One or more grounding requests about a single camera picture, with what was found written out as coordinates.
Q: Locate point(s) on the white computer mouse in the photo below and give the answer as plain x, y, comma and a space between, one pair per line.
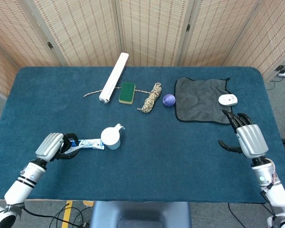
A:
228, 99

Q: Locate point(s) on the green yellow sponge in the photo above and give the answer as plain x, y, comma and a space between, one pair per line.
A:
127, 92

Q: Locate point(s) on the bamboo folding screen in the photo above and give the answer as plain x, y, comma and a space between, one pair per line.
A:
152, 31

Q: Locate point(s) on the blue white toothpaste tube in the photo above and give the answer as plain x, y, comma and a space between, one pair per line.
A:
92, 144

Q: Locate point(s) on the black plug adapter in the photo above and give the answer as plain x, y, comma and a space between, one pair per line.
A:
280, 68

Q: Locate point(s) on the white toothbrush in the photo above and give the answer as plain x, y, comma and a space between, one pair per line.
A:
79, 147

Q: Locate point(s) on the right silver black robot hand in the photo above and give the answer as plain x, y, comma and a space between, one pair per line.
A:
251, 140

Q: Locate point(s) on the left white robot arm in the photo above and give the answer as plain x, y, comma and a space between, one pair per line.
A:
23, 185

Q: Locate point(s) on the blue tablecloth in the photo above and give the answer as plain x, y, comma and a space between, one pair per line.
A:
142, 171

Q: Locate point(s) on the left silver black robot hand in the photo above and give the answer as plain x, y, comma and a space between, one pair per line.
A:
48, 147

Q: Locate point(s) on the grey cloth with black trim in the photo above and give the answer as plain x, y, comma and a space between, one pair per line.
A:
197, 99

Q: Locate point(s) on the blue grey robot torso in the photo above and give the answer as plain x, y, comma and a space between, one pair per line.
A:
140, 215

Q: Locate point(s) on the long white cardboard box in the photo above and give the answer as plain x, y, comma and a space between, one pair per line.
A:
114, 78

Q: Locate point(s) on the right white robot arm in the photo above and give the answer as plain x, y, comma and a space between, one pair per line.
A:
275, 190

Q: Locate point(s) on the purple ball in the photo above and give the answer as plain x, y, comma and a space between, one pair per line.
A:
169, 100

